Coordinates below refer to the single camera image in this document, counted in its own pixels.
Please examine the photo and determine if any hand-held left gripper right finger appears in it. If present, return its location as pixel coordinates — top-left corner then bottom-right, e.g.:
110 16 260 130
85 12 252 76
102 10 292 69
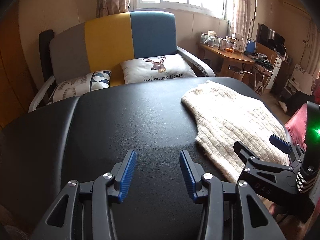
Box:
179 149 287 240

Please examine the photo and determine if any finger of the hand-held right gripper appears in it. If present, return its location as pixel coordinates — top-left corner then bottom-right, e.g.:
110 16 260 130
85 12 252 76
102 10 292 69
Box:
269 134 305 167
233 141 294 181

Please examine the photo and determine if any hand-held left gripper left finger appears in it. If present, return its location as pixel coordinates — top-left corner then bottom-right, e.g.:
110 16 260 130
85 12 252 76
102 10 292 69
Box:
31 149 137 240

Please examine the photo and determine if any cream knitted sweater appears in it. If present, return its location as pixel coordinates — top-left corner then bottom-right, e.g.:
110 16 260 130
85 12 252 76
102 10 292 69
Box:
181 80 292 183

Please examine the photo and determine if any person's right hand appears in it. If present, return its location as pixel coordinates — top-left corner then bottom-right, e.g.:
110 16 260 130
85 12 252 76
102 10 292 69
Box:
267 201 284 217

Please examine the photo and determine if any pink blanket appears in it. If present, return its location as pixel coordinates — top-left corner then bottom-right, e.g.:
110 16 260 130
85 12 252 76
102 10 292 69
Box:
285 104 308 150

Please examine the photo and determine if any white cabinet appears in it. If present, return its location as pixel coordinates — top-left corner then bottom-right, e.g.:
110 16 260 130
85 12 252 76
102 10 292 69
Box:
265 55 283 90

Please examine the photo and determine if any wooden desk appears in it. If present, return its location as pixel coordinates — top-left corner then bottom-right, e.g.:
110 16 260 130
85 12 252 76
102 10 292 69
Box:
199 42 255 78

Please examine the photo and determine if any triangle pattern pillow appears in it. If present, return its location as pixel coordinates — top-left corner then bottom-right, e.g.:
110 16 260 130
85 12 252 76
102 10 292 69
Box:
49 70 112 103

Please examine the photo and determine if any blue chair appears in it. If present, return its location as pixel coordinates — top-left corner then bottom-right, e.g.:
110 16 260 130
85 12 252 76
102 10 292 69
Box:
244 38 257 55

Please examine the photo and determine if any deer print pillow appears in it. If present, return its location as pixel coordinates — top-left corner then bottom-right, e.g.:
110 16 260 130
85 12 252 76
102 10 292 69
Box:
120 54 198 84

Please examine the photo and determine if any black television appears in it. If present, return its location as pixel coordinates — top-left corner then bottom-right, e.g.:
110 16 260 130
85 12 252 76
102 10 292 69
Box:
257 23 285 50

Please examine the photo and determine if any clear container with oranges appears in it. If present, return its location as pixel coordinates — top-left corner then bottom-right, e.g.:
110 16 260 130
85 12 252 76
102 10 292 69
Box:
225 36 238 53

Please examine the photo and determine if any grey yellow blue sofa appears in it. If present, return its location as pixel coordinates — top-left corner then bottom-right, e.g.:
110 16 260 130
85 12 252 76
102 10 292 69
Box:
28 11 216 113

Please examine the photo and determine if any black flat panel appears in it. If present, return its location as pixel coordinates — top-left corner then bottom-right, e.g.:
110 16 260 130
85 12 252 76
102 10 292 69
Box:
39 29 54 105

